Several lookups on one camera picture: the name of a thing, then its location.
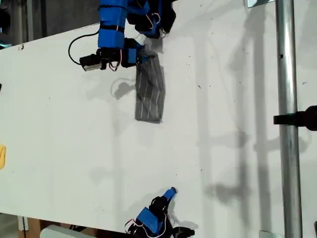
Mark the grey white-striped towel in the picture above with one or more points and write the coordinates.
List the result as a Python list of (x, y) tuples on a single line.
[(151, 99)]

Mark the white box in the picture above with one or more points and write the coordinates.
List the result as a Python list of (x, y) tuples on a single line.
[(57, 233)]

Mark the wooden table leg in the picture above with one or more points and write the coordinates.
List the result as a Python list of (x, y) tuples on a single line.
[(34, 229)]

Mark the blue background object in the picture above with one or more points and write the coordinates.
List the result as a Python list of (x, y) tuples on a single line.
[(3, 44)]

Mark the black clamp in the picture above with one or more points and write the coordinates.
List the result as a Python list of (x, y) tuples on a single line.
[(304, 117)]

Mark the yellow object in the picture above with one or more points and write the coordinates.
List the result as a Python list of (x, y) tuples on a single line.
[(2, 158)]

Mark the black camera box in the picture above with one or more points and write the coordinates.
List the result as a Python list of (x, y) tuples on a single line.
[(183, 233), (90, 64)]

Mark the steel post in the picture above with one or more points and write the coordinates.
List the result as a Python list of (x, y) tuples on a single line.
[(287, 74)]

